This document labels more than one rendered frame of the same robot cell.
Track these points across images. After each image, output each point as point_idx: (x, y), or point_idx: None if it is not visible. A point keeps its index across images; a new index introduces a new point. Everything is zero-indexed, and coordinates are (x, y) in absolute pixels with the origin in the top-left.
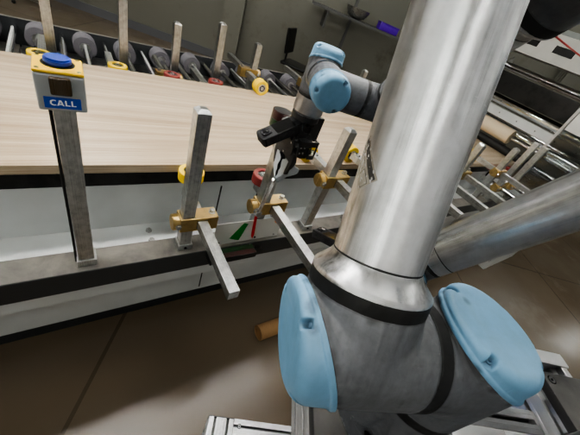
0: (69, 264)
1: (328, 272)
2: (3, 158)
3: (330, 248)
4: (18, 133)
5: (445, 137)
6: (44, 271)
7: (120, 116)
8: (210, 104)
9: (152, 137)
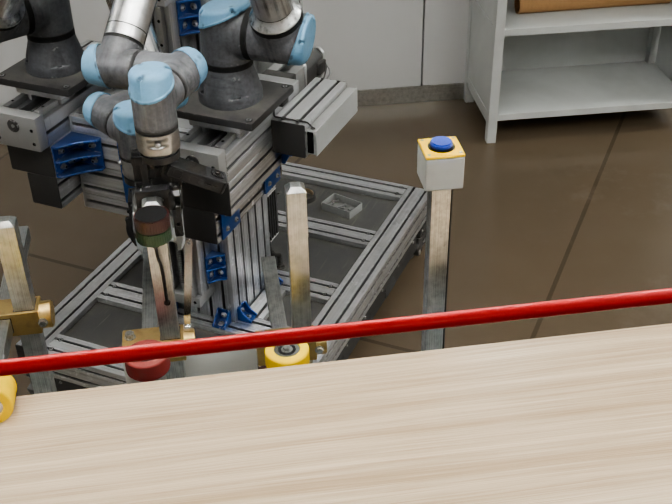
0: None
1: (300, 8)
2: (537, 349)
3: (290, 15)
4: (546, 397)
5: None
6: None
7: (410, 479)
8: None
9: (346, 425)
